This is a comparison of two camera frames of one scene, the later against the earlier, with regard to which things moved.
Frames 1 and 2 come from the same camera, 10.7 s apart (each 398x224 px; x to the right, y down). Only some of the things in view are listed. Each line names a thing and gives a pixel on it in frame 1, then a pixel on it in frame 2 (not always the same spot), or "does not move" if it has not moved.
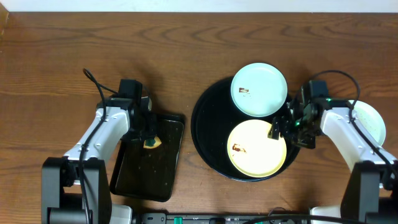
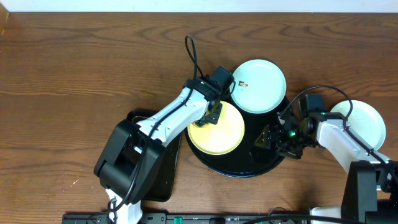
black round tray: [214, 117] → [240, 162]
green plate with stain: [259, 89] does not move
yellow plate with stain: [252, 152] → [221, 139]
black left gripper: [150, 131] → [213, 112]
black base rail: [165, 218] does not move
